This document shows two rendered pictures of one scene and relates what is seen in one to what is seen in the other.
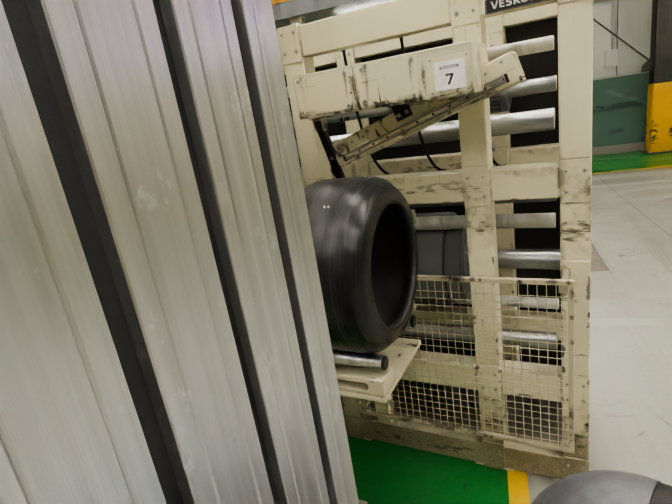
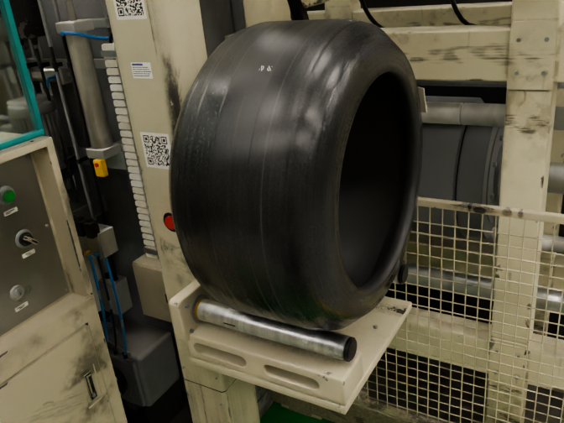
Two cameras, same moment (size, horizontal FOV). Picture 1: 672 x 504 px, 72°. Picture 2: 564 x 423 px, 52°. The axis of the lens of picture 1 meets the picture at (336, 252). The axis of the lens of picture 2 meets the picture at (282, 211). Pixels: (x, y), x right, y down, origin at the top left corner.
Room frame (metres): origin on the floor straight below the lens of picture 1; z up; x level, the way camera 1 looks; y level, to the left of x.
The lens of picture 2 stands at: (0.42, -0.04, 1.55)
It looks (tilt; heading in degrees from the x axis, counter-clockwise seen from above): 24 degrees down; 3
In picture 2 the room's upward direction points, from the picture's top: 6 degrees counter-clockwise
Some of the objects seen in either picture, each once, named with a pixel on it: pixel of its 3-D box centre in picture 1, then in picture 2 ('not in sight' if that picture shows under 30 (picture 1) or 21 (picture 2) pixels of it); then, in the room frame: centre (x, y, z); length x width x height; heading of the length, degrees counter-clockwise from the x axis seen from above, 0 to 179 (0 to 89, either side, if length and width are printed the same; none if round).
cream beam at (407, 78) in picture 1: (389, 83); not in sight; (1.66, -0.27, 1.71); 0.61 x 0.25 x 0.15; 60
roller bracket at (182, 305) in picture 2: not in sight; (233, 275); (1.56, 0.14, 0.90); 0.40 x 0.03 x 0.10; 150
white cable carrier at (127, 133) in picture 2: not in sight; (140, 155); (1.59, 0.31, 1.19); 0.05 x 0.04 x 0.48; 150
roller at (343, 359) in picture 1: (336, 356); (269, 327); (1.34, 0.05, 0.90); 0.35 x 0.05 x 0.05; 60
